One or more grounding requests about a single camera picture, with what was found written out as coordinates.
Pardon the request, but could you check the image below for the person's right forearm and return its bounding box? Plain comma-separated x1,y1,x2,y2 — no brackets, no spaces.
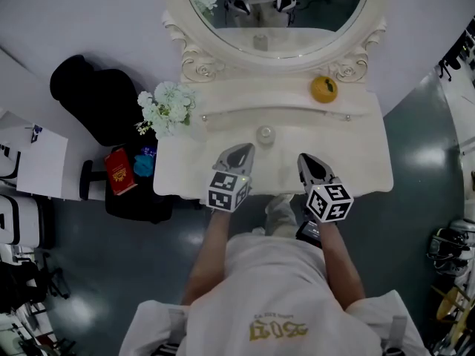
318,219,367,311

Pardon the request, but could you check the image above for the blue crumpled cloth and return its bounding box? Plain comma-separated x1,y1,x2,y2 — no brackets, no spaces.
133,154,155,178

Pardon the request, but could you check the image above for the person's left forearm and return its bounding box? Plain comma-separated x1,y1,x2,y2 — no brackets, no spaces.
180,206,239,306

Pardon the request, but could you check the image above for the oval mirror white ornate frame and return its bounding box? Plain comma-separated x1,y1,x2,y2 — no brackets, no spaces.
160,0,393,85

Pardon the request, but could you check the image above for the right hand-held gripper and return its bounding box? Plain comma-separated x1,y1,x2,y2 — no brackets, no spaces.
297,152,355,223

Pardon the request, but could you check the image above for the white hard case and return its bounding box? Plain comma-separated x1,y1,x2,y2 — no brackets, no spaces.
0,194,42,245

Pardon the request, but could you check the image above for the round yellow container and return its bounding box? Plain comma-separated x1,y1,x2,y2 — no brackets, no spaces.
310,75,339,105

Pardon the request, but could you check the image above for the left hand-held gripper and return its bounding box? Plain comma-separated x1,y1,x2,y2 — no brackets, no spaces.
206,142,257,214

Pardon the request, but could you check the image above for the person's white t-shirt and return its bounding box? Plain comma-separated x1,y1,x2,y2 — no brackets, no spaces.
118,231,432,356

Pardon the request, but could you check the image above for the black device with white label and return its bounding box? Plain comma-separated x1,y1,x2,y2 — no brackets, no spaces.
295,220,324,249

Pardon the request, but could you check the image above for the pile of grey black equipment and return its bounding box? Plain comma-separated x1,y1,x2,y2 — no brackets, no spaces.
426,219,475,276

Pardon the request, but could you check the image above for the black office chair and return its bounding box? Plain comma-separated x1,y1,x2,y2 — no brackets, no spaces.
49,54,176,225

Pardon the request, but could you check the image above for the small clear glass bottle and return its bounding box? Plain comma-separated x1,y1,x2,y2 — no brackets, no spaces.
255,125,277,148

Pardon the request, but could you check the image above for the yellow wooden stool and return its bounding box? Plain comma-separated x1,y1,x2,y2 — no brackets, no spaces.
432,284,471,324

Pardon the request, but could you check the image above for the white cardboard box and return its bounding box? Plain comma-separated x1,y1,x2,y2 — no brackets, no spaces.
16,125,69,200

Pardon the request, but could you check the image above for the white artificial flower bouquet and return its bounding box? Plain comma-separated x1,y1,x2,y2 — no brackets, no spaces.
134,81,203,140

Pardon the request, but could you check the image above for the white dressing table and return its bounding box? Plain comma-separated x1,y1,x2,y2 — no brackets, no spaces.
153,75,395,200

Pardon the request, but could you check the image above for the red box gold print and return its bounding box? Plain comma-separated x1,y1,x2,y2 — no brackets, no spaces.
104,147,139,197

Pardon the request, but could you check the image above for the person's light trouser leg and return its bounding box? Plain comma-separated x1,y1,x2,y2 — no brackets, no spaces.
264,194,298,237

